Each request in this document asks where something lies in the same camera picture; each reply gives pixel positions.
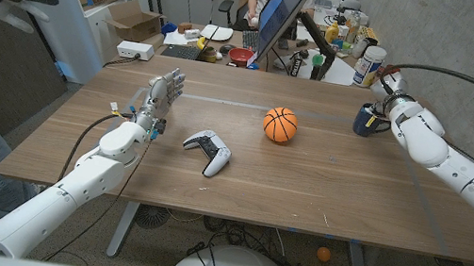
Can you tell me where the green capped bottle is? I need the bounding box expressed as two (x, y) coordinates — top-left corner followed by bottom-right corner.
(309, 53), (327, 81)

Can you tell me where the white game controller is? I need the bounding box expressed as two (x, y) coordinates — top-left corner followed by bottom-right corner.
(177, 125), (236, 181)

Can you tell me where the open cardboard box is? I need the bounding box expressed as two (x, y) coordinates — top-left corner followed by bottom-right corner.
(102, 0), (168, 47)

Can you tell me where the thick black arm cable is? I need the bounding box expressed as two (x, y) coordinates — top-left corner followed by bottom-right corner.
(375, 58), (474, 112)
(57, 104), (139, 192)

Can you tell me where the white plate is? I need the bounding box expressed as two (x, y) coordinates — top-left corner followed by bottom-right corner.
(199, 23), (235, 44)

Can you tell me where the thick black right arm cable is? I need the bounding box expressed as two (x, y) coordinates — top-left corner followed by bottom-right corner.
(375, 58), (474, 112)

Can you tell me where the orange basketball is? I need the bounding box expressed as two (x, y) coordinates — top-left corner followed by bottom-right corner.
(260, 104), (302, 146)

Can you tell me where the black can with print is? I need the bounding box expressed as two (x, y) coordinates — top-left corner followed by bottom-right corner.
(291, 51), (304, 78)

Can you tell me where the yellow mustard bottle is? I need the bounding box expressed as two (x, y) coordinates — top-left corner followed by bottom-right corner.
(324, 21), (341, 45)

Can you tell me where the small orange ball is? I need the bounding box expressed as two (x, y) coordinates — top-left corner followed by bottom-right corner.
(315, 245), (334, 264)

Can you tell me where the white wipes canister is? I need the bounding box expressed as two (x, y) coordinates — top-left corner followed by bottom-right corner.
(351, 42), (389, 91)

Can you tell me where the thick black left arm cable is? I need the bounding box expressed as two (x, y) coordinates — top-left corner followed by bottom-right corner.
(57, 104), (139, 192)

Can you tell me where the dark laptop keyboard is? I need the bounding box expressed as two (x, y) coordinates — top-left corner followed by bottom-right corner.
(160, 42), (204, 62)

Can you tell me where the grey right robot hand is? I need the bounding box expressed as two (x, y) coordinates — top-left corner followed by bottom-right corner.
(367, 67), (413, 119)

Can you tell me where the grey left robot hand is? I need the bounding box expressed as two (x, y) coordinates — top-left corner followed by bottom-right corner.
(132, 62), (188, 137)

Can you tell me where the white power strip box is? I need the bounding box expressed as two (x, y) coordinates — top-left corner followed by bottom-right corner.
(115, 39), (156, 63)

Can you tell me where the black keyboard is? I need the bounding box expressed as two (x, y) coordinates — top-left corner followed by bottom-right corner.
(239, 27), (262, 52)

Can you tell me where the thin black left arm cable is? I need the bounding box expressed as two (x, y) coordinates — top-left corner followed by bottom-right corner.
(42, 124), (154, 266)

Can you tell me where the black computer monitor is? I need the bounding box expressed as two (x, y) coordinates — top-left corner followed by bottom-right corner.
(251, 0), (309, 70)

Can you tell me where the black office chair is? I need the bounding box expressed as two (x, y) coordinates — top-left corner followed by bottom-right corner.
(215, 0), (247, 29)

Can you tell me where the navy blue mug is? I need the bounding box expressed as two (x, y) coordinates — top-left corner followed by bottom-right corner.
(351, 99), (398, 142)

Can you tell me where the red bowl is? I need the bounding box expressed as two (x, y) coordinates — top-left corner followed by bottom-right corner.
(227, 45), (256, 70)

